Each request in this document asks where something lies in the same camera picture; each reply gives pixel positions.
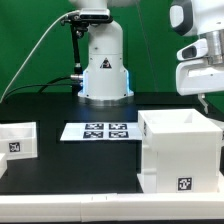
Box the white cable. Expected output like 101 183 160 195
0 9 81 103

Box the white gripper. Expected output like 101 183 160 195
176 31 224 114

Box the white left rail piece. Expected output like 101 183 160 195
0 153 7 179

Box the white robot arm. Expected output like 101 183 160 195
67 0 224 105

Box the grey mounted camera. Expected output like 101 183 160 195
79 8 110 23

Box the black cable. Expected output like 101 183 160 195
1 75 84 99

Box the white front rail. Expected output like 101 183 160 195
0 193 224 223

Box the black camera stand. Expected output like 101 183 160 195
60 13 88 95

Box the large white drawer cabinet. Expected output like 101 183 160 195
137 109 223 193

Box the white marker sheet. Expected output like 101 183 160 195
60 122 142 141

